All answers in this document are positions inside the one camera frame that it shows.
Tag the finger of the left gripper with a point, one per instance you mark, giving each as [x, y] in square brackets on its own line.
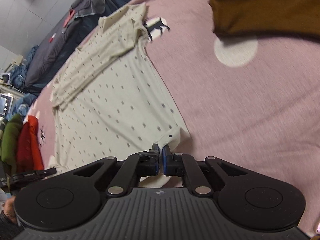
[25, 178]

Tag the small red white item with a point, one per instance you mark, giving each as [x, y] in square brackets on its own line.
[52, 37]

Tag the green folded garment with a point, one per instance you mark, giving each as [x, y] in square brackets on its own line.
[9, 142]

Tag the grey blanket bed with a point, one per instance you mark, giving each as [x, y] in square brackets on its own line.
[50, 57]

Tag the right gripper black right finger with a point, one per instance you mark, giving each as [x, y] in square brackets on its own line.
[247, 198]

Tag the brown garment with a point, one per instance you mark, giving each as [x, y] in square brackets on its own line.
[265, 17]

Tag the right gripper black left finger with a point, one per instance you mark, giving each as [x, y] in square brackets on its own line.
[71, 199]

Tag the pink polka dot bedsheet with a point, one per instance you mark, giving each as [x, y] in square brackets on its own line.
[252, 100]

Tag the red folded garment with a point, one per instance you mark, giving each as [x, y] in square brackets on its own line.
[28, 156]

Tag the red cloth on bed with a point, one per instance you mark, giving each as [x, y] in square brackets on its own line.
[69, 16]

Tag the blue crumpled cloth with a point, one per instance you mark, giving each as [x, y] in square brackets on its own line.
[18, 76]

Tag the cream dotted shirt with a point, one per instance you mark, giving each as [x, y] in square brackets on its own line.
[108, 99]

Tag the person's hand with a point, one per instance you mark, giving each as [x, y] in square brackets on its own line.
[8, 209]

